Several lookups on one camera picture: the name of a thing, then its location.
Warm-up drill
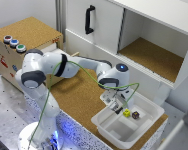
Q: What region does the green button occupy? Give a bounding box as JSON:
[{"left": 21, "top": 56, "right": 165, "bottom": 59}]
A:
[{"left": 15, "top": 43, "right": 28, "bottom": 54}]

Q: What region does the white cabinet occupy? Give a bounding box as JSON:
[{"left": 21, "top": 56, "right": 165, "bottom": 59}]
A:
[{"left": 64, "top": 0, "right": 188, "bottom": 105}]

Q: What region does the black door handle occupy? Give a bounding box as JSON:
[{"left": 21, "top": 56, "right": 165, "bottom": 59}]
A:
[{"left": 84, "top": 4, "right": 96, "bottom": 36}]

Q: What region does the white plastic box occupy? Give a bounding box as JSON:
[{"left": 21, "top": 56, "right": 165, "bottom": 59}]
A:
[{"left": 90, "top": 90, "right": 166, "bottom": 150}]

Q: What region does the red button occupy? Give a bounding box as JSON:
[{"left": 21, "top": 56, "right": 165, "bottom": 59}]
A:
[{"left": 2, "top": 34, "right": 14, "bottom": 45}]

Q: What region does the yellow block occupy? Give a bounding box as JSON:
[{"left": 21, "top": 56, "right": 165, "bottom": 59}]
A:
[{"left": 122, "top": 108, "right": 132, "bottom": 118}]

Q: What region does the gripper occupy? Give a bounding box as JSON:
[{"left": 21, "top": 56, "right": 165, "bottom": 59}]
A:
[{"left": 101, "top": 88, "right": 128, "bottom": 110}]

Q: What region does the purple block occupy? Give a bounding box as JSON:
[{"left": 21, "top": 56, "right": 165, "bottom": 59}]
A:
[{"left": 131, "top": 110, "right": 141, "bottom": 120}]

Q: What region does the green cable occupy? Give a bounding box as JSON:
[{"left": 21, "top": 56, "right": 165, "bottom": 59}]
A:
[{"left": 27, "top": 60, "right": 141, "bottom": 150}]

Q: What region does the blue button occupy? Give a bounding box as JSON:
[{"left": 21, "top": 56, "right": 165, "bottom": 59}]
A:
[{"left": 9, "top": 38, "right": 20, "bottom": 49}]

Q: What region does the white sliding door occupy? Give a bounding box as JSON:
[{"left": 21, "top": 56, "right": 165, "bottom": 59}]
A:
[{"left": 66, "top": 0, "right": 125, "bottom": 56}]

